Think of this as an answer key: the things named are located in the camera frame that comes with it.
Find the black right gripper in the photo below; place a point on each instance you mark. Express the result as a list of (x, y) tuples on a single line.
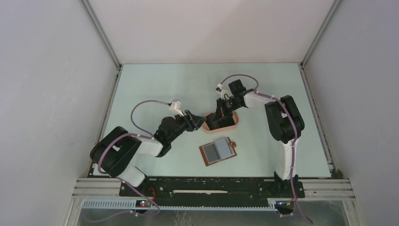
[(221, 111)]

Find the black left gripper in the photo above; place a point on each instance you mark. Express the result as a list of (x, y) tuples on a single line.
[(193, 122)]

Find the pink oval plastic tray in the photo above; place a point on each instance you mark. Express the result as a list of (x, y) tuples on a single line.
[(234, 116)]

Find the brown leather card holder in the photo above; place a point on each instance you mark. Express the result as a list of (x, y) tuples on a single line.
[(225, 148)]

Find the black card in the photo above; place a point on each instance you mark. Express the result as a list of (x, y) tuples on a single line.
[(210, 153), (223, 122)]

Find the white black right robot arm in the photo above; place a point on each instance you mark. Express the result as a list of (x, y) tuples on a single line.
[(284, 119)]

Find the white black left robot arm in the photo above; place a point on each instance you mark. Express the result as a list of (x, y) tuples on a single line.
[(114, 153)]

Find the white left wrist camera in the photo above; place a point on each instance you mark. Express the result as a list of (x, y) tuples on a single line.
[(174, 107)]

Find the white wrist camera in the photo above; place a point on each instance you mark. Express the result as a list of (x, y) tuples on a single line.
[(174, 107), (222, 92)]

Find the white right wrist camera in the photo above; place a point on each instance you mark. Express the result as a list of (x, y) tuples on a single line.
[(222, 92)]

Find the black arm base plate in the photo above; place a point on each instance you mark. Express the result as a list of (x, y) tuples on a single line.
[(224, 192)]

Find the aluminium frame rail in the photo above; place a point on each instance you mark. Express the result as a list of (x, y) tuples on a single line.
[(107, 193)]

